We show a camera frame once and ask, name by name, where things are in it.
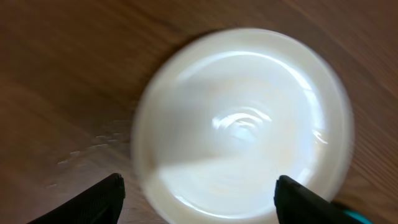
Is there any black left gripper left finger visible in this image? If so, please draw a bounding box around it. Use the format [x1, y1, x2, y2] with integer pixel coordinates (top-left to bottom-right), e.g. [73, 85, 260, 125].
[29, 173, 126, 224]

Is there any blue plastic tray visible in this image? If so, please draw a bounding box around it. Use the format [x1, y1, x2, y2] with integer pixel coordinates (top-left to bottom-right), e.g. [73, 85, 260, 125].
[343, 210, 373, 224]

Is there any white plate with orange streak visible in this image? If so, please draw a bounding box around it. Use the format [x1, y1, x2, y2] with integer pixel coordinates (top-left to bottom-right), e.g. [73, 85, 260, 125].
[131, 28, 354, 223]

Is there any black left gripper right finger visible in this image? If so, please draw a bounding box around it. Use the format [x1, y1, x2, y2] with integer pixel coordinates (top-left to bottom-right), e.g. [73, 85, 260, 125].
[274, 175, 361, 224]

